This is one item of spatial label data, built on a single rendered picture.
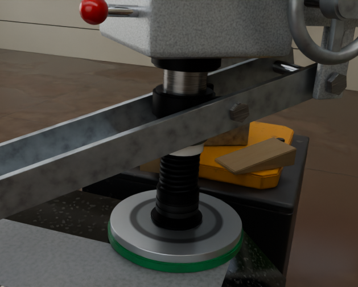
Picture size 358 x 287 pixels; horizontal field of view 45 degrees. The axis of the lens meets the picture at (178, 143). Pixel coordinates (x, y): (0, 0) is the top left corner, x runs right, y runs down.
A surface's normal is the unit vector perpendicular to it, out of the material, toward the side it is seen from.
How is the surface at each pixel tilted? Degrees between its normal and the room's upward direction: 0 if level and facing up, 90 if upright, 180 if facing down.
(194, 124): 90
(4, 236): 0
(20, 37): 90
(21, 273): 0
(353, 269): 0
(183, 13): 90
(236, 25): 90
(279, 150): 11
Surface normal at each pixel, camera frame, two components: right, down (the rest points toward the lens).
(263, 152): -0.11, -0.90
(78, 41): -0.32, 0.30
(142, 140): 0.41, 0.33
